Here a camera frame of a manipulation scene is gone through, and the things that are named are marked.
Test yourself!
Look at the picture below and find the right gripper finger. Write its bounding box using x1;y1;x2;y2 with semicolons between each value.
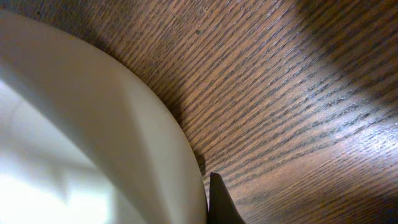
208;172;245;224

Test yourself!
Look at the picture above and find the cream bowl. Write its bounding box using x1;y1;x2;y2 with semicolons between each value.
1;10;207;223

